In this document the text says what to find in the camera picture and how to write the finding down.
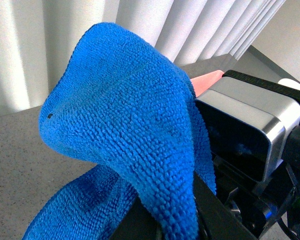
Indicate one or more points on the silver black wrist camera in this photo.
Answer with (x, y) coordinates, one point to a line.
(248, 125)

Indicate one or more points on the blue microfiber cloth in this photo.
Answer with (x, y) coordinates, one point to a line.
(131, 111)

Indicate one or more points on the pink plastic bin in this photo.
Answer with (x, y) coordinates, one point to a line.
(203, 82)

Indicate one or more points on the white pleated curtain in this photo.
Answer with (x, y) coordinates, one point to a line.
(38, 37)

